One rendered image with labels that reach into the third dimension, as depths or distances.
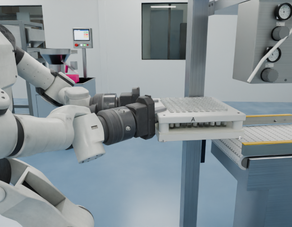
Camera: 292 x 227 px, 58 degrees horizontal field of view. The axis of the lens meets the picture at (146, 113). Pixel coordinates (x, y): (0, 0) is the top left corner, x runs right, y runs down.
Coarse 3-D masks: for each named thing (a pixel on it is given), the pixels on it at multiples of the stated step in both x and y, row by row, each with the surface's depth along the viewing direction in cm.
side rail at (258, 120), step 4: (272, 116) 102; (276, 116) 102; (280, 116) 102; (284, 116) 103; (288, 116) 103; (248, 120) 101; (252, 120) 101; (256, 120) 101; (260, 120) 102; (264, 120) 102; (268, 120) 102; (272, 120) 102; (276, 120) 103; (280, 120) 103; (284, 120) 103; (288, 120) 103; (244, 124) 101; (248, 124) 101
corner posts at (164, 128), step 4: (160, 124) 71; (164, 124) 70; (168, 124) 71; (236, 124) 74; (240, 124) 73; (160, 128) 71; (164, 128) 71; (168, 128) 71; (236, 128) 74; (240, 128) 74; (164, 132) 71
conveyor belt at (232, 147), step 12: (252, 132) 94; (264, 132) 94; (276, 132) 94; (288, 132) 94; (216, 144) 92; (228, 144) 84; (240, 144) 83; (228, 156) 83; (240, 156) 76; (252, 156) 76
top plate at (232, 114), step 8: (160, 104) 83; (224, 104) 84; (160, 112) 74; (168, 112) 74; (192, 112) 74; (200, 112) 74; (208, 112) 74; (216, 112) 74; (224, 112) 74; (232, 112) 74; (240, 112) 75; (160, 120) 70; (168, 120) 70; (176, 120) 70; (184, 120) 71; (192, 120) 71; (200, 120) 71; (208, 120) 72; (216, 120) 72; (224, 120) 72; (232, 120) 72; (240, 120) 73
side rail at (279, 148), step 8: (264, 144) 73; (272, 144) 73; (280, 144) 74; (288, 144) 74; (248, 152) 73; (256, 152) 73; (264, 152) 74; (272, 152) 74; (280, 152) 74; (288, 152) 75
